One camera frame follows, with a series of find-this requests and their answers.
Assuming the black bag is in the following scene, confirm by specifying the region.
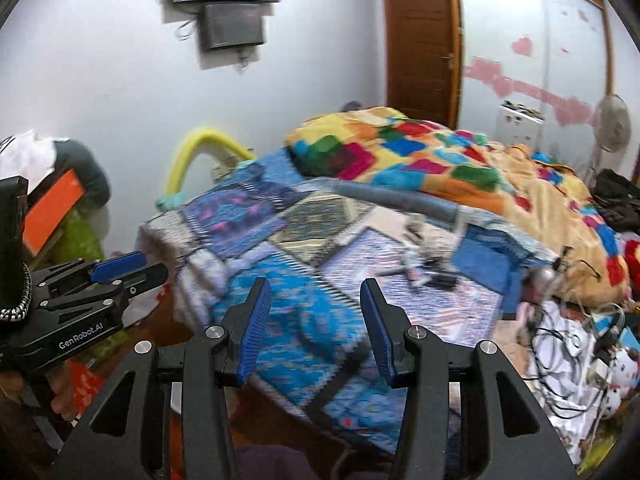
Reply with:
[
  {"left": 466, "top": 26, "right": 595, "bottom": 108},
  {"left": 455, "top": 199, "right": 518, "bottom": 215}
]
[{"left": 592, "top": 169, "right": 640, "bottom": 235}]

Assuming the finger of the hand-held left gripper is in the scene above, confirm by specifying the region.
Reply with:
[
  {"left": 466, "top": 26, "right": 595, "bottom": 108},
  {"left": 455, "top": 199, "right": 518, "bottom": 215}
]
[
  {"left": 40, "top": 262, "right": 170, "bottom": 312},
  {"left": 30, "top": 251, "right": 147, "bottom": 289}
]

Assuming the person's left forearm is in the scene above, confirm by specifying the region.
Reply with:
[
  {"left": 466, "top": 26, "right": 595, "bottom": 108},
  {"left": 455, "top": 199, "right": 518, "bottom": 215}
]
[{"left": 0, "top": 390, "right": 53, "bottom": 480}]

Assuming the black wall-mounted box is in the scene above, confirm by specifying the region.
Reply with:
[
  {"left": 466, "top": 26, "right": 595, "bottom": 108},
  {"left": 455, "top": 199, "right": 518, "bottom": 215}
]
[{"left": 197, "top": 2, "right": 267, "bottom": 54}]

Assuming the white wardrobe with pink stickers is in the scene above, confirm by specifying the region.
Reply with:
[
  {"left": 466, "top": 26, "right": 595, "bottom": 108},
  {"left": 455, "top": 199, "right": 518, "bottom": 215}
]
[{"left": 457, "top": 0, "right": 613, "bottom": 171}]

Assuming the colourful patchwork blanket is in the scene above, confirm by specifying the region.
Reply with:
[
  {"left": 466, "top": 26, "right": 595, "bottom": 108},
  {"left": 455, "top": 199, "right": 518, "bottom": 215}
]
[{"left": 285, "top": 106, "right": 636, "bottom": 306}]

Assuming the white plastic bag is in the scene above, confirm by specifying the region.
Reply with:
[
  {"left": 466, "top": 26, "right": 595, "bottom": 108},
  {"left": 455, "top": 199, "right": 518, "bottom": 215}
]
[{"left": 0, "top": 131, "right": 68, "bottom": 183}]

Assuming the brown wooden door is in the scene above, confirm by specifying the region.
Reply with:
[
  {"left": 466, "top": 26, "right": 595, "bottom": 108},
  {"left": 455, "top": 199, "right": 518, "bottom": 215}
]
[{"left": 381, "top": 0, "right": 462, "bottom": 130}]

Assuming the yellow foam tube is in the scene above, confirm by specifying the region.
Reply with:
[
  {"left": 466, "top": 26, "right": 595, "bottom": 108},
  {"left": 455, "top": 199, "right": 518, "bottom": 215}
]
[{"left": 166, "top": 127, "right": 257, "bottom": 197}]

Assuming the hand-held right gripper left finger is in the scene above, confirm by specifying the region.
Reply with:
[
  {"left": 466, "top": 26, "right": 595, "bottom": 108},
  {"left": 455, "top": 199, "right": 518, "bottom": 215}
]
[{"left": 50, "top": 276, "right": 273, "bottom": 480}]

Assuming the white wall shelf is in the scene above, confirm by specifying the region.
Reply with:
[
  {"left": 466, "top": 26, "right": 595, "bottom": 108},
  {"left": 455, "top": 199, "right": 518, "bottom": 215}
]
[{"left": 501, "top": 100, "right": 545, "bottom": 124}]

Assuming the tangle of black cables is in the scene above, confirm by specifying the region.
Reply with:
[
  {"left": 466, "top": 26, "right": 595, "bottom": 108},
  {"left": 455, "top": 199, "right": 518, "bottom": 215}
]
[{"left": 525, "top": 297, "right": 628, "bottom": 413}]

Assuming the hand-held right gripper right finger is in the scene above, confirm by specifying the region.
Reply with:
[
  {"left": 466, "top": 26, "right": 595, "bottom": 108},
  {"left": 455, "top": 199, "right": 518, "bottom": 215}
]
[{"left": 360, "top": 277, "right": 581, "bottom": 480}]

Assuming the green leaf-print bag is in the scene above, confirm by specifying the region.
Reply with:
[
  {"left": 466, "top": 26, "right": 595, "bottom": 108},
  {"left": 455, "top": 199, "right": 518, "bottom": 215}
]
[{"left": 47, "top": 207, "right": 107, "bottom": 283}]

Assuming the dark grey cushion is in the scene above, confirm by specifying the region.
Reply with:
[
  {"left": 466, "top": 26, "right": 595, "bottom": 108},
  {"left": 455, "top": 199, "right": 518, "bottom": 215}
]
[{"left": 54, "top": 139, "right": 112, "bottom": 203}]

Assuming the blue patterned quilt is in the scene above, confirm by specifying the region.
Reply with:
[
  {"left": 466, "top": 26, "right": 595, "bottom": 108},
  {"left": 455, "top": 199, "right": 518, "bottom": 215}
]
[{"left": 140, "top": 147, "right": 556, "bottom": 456}]

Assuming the orange flat box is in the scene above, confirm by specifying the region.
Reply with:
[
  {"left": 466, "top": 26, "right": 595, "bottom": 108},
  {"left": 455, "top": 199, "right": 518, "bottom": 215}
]
[{"left": 24, "top": 169, "right": 84, "bottom": 257}]

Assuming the white standing fan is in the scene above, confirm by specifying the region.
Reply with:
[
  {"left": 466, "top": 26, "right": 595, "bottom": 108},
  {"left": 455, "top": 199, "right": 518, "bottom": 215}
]
[{"left": 591, "top": 94, "right": 632, "bottom": 186}]

